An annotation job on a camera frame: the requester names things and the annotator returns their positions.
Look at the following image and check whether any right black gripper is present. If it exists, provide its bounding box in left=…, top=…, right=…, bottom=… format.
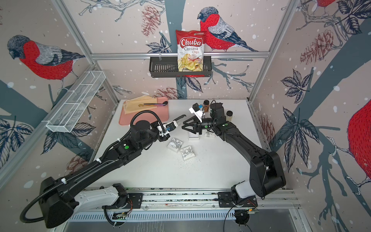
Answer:
left=182, top=116, right=216, bottom=136

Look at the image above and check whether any white jewelry box lid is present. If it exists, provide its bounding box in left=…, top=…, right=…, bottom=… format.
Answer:
left=204, top=131, right=215, bottom=138

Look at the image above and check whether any white jewelry box base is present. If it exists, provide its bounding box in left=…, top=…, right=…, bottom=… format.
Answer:
left=188, top=132, right=200, bottom=141

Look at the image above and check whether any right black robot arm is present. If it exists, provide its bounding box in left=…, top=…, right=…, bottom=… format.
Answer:
left=182, top=102, right=287, bottom=199

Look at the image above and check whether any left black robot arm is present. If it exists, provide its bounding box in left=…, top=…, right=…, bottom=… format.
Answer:
left=19, top=110, right=185, bottom=229

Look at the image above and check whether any white gift box left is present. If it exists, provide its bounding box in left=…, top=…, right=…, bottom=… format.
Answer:
left=167, top=138, right=183, bottom=153

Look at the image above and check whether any iridescent black spoon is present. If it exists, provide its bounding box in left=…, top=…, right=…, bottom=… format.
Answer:
left=138, top=101, right=168, bottom=107

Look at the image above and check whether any orange spice jar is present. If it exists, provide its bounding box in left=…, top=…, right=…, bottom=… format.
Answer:
left=203, top=100, right=210, bottom=113

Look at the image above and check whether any pale spice jar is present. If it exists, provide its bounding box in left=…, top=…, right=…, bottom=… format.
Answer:
left=226, top=110, right=233, bottom=122

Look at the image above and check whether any beige cloth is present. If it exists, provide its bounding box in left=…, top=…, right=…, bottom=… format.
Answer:
left=123, top=95, right=157, bottom=114

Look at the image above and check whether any Chuba cassava chips bag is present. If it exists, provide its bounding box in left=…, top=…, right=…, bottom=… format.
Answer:
left=176, top=30, right=206, bottom=77

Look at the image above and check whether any white mesh shelf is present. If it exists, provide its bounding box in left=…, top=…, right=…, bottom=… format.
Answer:
left=46, top=71, right=106, bottom=132

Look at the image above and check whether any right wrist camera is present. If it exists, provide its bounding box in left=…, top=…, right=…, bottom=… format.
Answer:
left=189, top=103, right=203, bottom=122

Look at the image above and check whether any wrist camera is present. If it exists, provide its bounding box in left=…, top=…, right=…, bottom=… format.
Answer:
left=157, top=121, right=178, bottom=132
left=189, top=103, right=203, bottom=122

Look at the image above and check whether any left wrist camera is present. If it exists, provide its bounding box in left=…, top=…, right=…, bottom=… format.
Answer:
left=157, top=121, right=178, bottom=132

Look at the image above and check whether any black wire basket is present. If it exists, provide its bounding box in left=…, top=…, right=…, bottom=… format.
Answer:
left=149, top=55, right=213, bottom=78

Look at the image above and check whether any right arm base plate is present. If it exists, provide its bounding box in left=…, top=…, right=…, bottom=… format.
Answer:
left=217, top=191, right=258, bottom=208

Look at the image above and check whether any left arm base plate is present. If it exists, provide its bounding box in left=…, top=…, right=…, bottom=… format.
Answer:
left=105, top=193, right=144, bottom=209

